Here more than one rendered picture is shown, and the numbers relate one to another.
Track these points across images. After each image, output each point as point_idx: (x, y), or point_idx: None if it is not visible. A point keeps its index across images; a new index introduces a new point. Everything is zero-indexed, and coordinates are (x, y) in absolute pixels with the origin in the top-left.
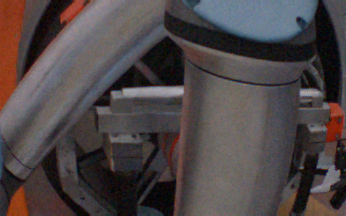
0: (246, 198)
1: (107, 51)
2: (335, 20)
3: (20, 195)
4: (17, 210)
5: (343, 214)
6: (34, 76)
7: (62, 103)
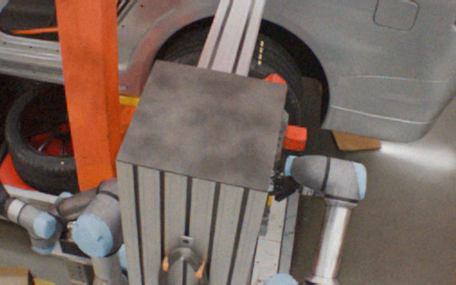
0: (101, 270)
1: None
2: (330, 78)
3: (109, 167)
4: (105, 172)
5: (386, 144)
6: (73, 203)
7: (81, 214)
